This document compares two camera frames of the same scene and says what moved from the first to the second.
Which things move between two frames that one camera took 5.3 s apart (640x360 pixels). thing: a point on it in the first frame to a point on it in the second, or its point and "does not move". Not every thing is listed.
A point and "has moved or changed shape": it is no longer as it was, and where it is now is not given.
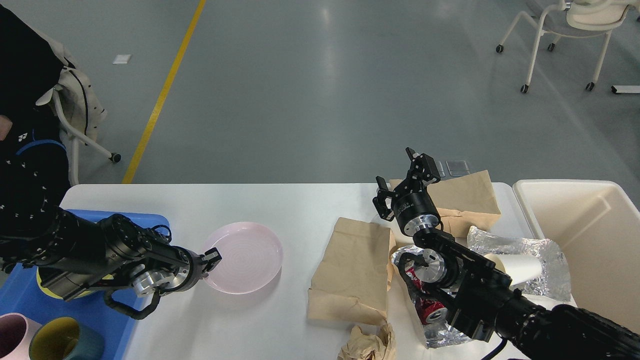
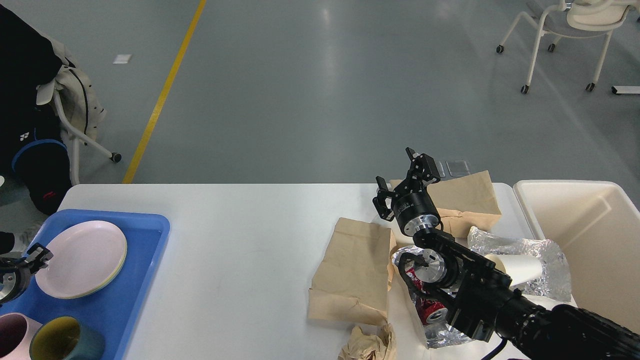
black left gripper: x=188 y=274 to x=15 y=273
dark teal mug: x=64 y=338 does not move
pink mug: x=16 y=331 does not move
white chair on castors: x=576 y=18 does not move
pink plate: x=252 y=256 has moved or changed shape
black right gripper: x=414 y=209 does not move
